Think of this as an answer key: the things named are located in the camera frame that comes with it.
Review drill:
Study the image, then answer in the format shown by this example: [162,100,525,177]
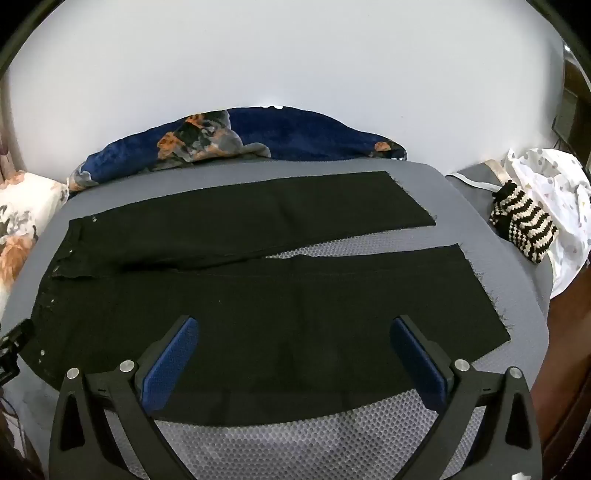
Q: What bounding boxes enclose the black cream striped knitted cloth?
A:
[489,180,559,265]

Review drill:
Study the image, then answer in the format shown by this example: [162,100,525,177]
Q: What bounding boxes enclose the white dotted cloth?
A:
[503,148,591,296]

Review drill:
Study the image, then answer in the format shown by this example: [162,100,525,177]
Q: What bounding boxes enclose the white floral pillow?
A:
[0,171,70,324]

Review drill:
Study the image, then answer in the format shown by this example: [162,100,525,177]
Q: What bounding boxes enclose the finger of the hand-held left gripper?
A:
[0,318,36,385]

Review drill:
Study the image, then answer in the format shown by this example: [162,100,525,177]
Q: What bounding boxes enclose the grey mesh bed mat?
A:
[0,159,555,480]

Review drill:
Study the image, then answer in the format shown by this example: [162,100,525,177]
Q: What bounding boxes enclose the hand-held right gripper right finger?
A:
[390,315,543,480]

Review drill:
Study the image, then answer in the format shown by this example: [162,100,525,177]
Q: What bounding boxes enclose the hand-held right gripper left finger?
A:
[48,315,200,480]

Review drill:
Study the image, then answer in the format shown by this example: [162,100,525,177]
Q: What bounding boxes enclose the grey cloth with white trim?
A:
[445,159,513,195]

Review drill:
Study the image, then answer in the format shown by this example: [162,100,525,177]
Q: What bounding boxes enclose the blue floral blanket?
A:
[67,106,409,195]

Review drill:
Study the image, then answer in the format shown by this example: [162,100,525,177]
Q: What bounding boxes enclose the black pants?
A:
[21,171,511,428]

